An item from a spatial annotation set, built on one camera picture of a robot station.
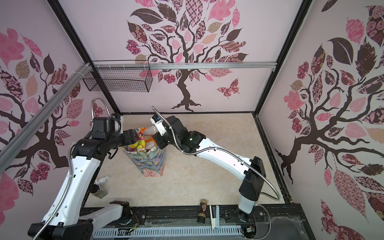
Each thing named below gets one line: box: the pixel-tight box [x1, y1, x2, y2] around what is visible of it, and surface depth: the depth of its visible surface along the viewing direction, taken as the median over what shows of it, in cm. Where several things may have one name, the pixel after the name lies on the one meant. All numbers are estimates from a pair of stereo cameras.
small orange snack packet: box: [144, 134, 157, 152], surface depth 79 cm
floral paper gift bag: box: [121, 145, 166, 177], surface depth 75 cm
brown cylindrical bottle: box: [197, 198, 208, 224], surface depth 74 cm
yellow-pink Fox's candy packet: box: [128, 127, 147, 153], surface depth 72 cm
